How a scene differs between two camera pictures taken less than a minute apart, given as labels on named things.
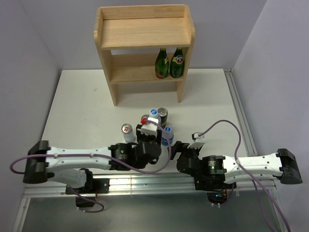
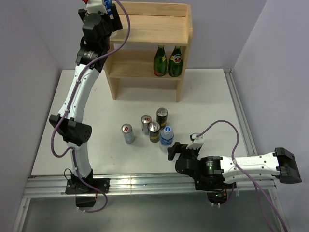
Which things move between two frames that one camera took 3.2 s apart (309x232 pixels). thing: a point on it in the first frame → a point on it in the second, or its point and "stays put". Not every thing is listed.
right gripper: [183, 147] stays put
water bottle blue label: [154, 113] → [108, 4]
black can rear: [163, 113] stays put
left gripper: [139, 134] → [115, 24]
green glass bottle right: [177, 65] stays put
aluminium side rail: [246, 132] stays put
